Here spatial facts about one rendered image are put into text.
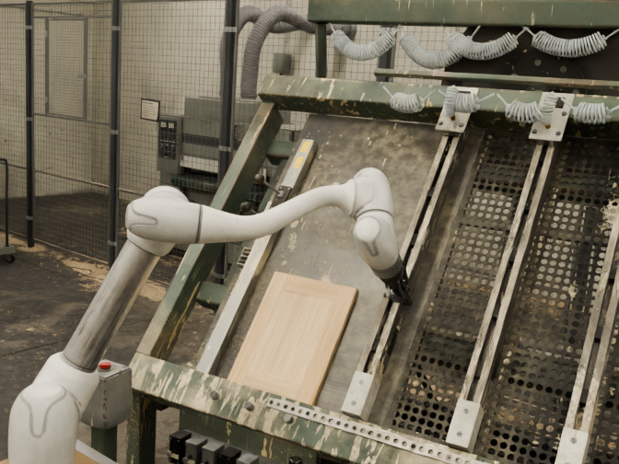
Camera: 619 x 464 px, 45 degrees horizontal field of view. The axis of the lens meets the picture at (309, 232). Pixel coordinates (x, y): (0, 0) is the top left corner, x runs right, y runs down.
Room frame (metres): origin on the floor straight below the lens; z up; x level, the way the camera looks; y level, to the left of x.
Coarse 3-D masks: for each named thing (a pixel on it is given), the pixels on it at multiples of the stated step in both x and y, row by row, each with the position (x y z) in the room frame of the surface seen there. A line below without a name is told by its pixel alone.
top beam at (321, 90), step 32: (288, 96) 2.89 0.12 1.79; (320, 96) 2.83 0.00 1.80; (352, 96) 2.77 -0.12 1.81; (384, 96) 2.72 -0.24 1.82; (480, 96) 2.57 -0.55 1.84; (512, 96) 2.52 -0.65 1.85; (576, 96) 2.43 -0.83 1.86; (608, 96) 2.39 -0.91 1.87; (512, 128) 2.53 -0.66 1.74; (576, 128) 2.41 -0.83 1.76; (608, 128) 2.36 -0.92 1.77
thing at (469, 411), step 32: (544, 96) 2.47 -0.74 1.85; (544, 128) 2.38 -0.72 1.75; (544, 160) 2.34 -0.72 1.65; (544, 192) 2.30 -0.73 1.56; (512, 224) 2.22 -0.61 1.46; (512, 256) 2.15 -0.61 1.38; (512, 288) 2.07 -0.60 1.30; (480, 352) 1.97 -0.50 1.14; (480, 384) 1.91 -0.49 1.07; (480, 416) 1.89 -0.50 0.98
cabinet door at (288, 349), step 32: (288, 288) 2.39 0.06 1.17; (320, 288) 2.35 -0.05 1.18; (352, 288) 2.31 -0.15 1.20; (256, 320) 2.34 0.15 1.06; (288, 320) 2.30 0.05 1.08; (320, 320) 2.27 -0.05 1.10; (256, 352) 2.26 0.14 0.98; (288, 352) 2.23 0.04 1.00; (320, 352) 2.19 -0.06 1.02; (256, 384) 2.18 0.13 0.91; (288, 384) 2.15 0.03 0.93; (320, 384) 2.12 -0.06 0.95
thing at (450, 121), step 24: (456, 120) 2.52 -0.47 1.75; (456, 144) 2.50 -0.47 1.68; (432, 168) 2.46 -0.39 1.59; (432, 192) 2.40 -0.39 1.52; (432, 216) 2.34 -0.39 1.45; (408, 240) 2.30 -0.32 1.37; (408, 264) 2.24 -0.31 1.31; (384, 312) 2.16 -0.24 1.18; (384, 336) 2.10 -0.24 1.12; (360, 360) 2.07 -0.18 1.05; (384, 360) 2.09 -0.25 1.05; (360, 384) 2.02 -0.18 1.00; (360, 408) 1.97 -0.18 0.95
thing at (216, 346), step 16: (304, 160) 2.72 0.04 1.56; (288, 176) 2.69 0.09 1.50; (304, 176) 2.72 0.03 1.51; (256, 240) 2.54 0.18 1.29; (272, 240) 2.54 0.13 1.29; (256, 256) 2.49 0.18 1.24; (256, 272) 2.46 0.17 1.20; (240, 288) 2.42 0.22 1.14; (240, 304) 2.39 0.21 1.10; (224, 320) 2.36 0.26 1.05; (224, 336) 2.31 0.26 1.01; (208, 352) 2.29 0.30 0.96; (224, 352) 2.32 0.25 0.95; (208, 368) 2.25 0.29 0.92
